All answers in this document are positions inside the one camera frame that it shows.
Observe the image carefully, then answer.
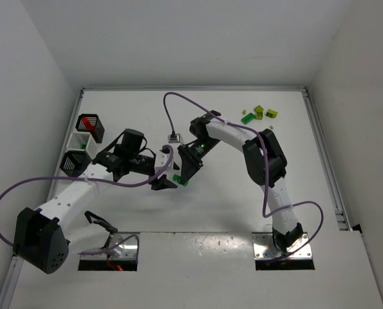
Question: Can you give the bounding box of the green square lego brick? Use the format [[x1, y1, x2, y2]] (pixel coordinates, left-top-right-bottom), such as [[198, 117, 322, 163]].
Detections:
[[173, 174, 189, 187]]

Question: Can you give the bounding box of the dark green lego plate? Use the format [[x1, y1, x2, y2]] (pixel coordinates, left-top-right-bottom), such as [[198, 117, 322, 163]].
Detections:
[[241, 113, 256, 125]]

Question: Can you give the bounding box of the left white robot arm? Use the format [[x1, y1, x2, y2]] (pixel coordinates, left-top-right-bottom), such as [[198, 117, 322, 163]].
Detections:
[[13, 129, 177, 274]]

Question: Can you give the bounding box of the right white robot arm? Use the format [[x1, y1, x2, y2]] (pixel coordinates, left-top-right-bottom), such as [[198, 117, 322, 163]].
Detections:
[[178, 110, 303, 252]]

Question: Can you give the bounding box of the black slotted container far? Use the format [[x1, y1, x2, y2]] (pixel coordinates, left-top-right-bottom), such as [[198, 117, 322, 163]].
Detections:
[[75, 113, 105, 144]]

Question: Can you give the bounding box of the black slotted container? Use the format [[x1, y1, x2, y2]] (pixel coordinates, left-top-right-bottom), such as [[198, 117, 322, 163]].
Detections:
[[75, 113, 105, 144], [60, 151, 91, 177]]

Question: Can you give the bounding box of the white slotted container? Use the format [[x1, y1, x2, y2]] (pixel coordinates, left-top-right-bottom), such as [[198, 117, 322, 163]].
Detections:
[[66, 132, 98, 158]]

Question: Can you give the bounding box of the black slotted container near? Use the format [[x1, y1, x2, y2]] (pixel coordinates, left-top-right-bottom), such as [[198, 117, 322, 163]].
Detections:
[[60, 151, 91, 177]]

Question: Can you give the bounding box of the yellow-green lego brick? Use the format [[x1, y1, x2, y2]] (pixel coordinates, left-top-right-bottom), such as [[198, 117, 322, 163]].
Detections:
[[254, 105, 264, 120], [266, 109, 278, 118]]

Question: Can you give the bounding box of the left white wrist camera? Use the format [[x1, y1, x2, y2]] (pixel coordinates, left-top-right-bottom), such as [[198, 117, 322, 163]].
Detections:
[[154, 145, 174, 176]]

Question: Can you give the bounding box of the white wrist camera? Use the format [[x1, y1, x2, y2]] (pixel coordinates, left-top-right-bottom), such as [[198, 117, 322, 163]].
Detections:
[[168, 132, 183, 144], [154, 145, 174, 176]]

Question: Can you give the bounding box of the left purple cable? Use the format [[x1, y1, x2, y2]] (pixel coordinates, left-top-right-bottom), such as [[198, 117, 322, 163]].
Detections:
[[0, 144, 174, 256]]

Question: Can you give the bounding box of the purple cable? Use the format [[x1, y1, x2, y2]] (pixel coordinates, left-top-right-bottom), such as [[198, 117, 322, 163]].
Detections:
[[0, 144, 174, 256], [162, 91, 324, 262]]

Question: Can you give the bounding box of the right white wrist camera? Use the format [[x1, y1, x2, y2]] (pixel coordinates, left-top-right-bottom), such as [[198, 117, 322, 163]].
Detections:
[[168, 132, 183, 144]]

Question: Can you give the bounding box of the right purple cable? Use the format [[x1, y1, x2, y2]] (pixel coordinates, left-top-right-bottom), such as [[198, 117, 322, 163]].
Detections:
[[162, 91, 324, 262]]

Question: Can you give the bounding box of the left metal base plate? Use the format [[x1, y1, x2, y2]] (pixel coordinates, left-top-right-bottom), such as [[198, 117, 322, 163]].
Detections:
[[79, 232, 140, 261]]

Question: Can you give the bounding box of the metal base plate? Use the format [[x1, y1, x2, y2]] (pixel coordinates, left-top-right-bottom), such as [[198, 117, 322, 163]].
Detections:
[[79, 232, 140, 261], [252, 233, 313, 261]]

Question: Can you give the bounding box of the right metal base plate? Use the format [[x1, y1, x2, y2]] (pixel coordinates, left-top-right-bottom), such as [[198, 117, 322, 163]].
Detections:
[[252, 233, 313, 261]]

